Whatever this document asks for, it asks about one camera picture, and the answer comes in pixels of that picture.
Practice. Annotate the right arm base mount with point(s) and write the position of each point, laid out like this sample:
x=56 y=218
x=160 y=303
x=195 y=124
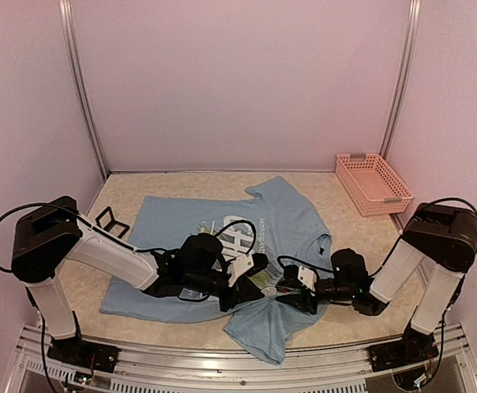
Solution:
x=396 y=354

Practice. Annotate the silver round brooch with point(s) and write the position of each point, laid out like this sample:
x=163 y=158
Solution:
x=269 y=291

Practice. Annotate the orange round brooch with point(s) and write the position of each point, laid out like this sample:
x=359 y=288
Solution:
x=284 y=290

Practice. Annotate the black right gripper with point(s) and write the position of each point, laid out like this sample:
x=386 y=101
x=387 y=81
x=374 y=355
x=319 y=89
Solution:
x=298 y=301

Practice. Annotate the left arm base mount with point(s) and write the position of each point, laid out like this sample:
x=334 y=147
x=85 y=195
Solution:
x=91 y=355

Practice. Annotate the light blue printed t-shirt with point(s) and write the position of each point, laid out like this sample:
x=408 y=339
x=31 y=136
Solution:
x=276 y=220

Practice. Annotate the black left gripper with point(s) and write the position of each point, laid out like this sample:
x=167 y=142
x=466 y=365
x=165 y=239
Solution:
x=241 y=294

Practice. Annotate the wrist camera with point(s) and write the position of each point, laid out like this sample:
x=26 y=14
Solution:
x=246 y=264
x=300 y=277

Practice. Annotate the aluminium corner post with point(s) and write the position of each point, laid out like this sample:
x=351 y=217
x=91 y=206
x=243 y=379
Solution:
x=73 y=53
x=404 y=70

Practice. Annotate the black brooch display case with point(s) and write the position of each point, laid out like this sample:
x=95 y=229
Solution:
x=107 y=222

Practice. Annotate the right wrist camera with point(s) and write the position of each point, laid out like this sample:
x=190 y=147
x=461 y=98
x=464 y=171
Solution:
x=300 y=277

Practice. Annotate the right aluminium corner post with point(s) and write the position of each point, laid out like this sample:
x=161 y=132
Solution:
x=404 y=70

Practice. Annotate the left aluminium corner post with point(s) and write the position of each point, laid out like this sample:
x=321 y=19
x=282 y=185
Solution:
x=73 y=53

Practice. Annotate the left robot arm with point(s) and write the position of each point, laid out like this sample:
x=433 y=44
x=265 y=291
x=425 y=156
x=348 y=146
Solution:
x=54 y=232

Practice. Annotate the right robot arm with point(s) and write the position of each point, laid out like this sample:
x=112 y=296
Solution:
x=443 y=232

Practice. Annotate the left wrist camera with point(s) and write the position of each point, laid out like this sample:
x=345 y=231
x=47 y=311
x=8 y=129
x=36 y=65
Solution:
x=246 y=264

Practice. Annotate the pink plastic basket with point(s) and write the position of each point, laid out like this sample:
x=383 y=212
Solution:
x=372 y=184

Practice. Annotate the aluminium front rail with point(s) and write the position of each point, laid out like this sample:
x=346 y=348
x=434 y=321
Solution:
x=147 y=368

